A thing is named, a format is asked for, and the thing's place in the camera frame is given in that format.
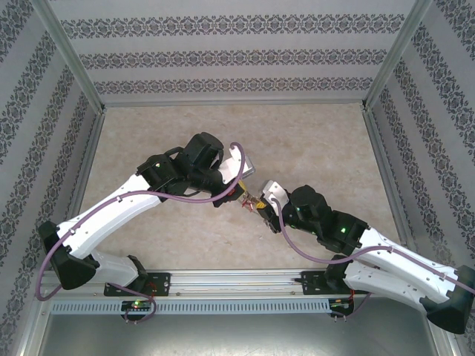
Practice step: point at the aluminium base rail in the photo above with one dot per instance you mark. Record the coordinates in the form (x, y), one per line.
(237, 282)

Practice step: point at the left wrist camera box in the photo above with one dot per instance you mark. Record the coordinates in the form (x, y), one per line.
(237, 165)

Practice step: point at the green circuit board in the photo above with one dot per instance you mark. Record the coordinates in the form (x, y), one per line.
(137, 305)
(339, 304)

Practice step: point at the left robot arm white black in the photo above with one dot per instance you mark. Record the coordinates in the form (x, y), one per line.
(111, 207)

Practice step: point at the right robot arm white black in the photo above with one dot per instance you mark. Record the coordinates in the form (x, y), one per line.
(401, 285)

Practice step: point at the aluminium table edge rail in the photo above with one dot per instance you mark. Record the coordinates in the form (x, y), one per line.
(89, 159)
(234, 104)
(383, 159)

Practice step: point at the left green circuit board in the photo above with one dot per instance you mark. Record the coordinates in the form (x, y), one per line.
(137, 305)

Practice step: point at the aluminium frame post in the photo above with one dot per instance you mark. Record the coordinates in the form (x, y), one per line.
(68, 55)
(395, 55)

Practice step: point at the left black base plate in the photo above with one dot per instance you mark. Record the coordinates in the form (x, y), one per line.
(163, 283)

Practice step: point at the right green circuit board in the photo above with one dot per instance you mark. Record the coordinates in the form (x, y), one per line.
(339, 304)

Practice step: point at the grey metal sheet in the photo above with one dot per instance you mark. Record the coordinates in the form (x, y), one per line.
(237, 337)

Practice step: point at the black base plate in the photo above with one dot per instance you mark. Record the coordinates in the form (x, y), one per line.
(311, 283)
(163, 283)

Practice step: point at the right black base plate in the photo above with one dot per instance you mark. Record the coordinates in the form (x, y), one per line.
(311, 283)

